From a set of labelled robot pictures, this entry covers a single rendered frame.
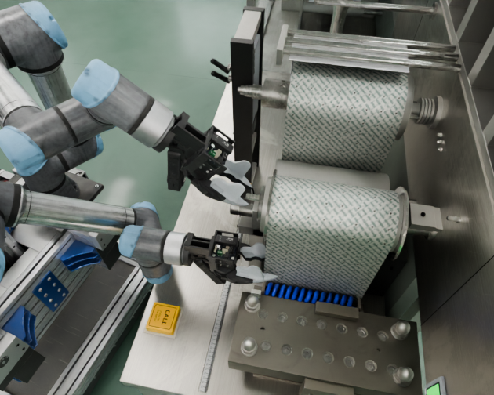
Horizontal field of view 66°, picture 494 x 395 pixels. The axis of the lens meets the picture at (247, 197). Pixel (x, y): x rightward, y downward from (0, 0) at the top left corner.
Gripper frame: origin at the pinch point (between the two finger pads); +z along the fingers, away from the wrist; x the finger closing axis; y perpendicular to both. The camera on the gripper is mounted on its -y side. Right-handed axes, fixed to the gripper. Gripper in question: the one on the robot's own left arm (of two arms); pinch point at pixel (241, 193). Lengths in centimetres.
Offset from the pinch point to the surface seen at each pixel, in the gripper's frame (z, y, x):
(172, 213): 39, -136, 75
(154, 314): 7.6, -39.7, -15.7
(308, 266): 21.2, -0.7, -6.0
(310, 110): 3.1, 13.5, 18.3
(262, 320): 21.6, -13.7, -16.0
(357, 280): 31.4, 4.6, -6.1
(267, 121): 22, -31, 65
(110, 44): -44, -208, 244
